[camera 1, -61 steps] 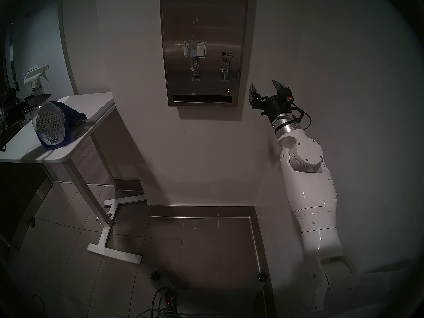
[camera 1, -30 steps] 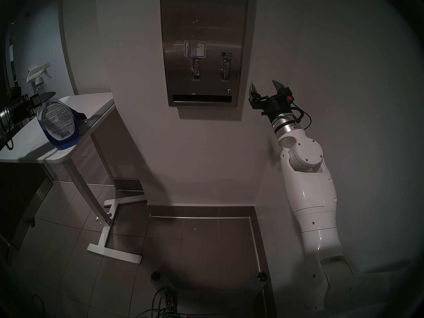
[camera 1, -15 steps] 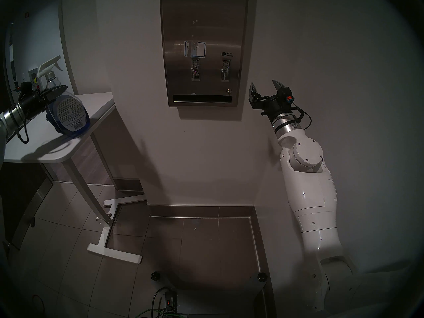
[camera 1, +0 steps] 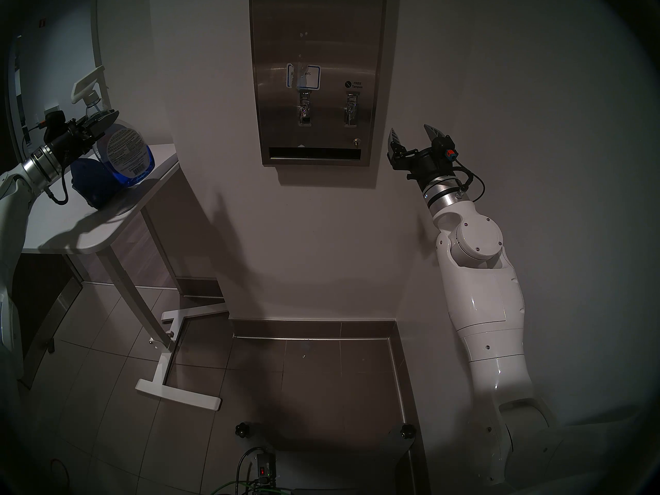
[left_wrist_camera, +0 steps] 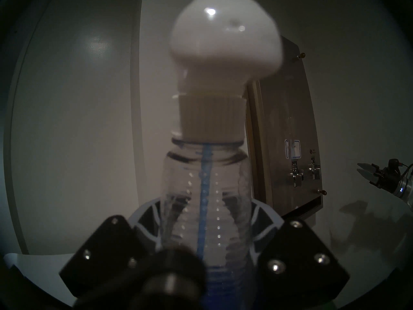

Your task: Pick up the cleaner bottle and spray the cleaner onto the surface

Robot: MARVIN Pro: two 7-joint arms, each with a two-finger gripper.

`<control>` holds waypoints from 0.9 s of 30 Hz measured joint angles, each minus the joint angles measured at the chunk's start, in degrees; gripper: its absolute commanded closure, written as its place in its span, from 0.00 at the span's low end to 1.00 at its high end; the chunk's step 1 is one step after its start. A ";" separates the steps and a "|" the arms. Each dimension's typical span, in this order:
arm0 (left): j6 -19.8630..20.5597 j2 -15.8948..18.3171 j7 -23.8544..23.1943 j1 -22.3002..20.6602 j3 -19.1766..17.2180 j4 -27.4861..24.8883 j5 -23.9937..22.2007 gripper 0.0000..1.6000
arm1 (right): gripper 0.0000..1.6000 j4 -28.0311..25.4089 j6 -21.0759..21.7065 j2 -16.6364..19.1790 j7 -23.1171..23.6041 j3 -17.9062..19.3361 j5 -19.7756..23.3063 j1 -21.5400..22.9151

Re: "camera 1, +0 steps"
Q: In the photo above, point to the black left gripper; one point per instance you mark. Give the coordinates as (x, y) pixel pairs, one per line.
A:
(69, 138)

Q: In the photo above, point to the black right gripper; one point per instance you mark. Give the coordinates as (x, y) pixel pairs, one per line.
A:
(427, 163)

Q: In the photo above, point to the blue cleaner spray bottle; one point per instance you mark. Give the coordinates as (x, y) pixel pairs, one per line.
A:
(126, 148)

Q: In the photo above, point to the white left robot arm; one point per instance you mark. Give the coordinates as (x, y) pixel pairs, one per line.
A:
(13, 215)

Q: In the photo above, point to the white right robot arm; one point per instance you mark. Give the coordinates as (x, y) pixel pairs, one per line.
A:
(490, 303)

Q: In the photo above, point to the dark blue cloth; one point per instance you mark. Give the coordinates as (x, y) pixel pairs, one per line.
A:
(95, 184)

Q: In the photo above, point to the white table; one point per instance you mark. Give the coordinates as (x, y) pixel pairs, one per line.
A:
(77, 231)

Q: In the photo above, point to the blue bordered white label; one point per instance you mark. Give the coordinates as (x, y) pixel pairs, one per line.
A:
(312, 77)

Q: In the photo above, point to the black star knob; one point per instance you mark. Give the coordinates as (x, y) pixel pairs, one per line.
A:
(407, 431)
(242, 429)

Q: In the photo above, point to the black box with red light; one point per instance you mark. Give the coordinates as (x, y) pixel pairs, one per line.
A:
(264, 466)

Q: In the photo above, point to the stainless steel wall dispenser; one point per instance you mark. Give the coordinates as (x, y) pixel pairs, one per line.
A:
(319, 35)

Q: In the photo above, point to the grey robot base frame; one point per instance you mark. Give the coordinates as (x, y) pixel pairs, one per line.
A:
(335, 468)

